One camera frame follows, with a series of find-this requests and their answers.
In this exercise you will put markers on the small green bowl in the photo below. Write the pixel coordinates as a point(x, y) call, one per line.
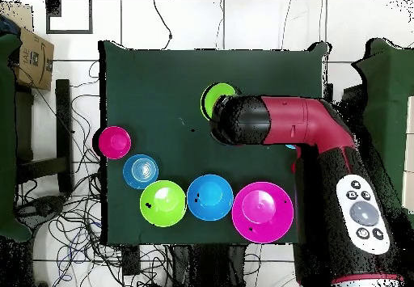
point(215, 94)

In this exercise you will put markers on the translucent blue bowl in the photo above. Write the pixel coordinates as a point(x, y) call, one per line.
point(140, 171)

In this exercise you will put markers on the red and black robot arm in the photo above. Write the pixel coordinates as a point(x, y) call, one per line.
point(297, 119)

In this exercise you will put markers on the large blue bowl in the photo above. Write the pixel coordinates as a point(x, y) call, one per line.
point(210, 198)

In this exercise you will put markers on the large green bowl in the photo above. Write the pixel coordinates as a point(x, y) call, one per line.
point(163, 203)

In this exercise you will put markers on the dark green table cloth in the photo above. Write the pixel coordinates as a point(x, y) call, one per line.
point(161, 89)

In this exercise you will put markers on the small red bowl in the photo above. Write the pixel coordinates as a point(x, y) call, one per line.
point(114, 142)

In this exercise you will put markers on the black box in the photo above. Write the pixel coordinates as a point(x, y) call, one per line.
point(351, 96)

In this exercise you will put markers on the cardboard box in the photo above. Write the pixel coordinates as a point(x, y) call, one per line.
point(35, 64)

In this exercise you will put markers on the green cloth covered table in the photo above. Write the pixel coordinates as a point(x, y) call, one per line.
point(6, 138)
point(388, 73)

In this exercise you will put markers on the white box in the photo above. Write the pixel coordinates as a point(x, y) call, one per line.
point(410, 131)

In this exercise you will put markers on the black bench frame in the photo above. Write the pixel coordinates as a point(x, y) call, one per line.
point(63, 122)

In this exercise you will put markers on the black square floor frame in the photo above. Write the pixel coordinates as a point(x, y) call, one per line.
point(53, 9)

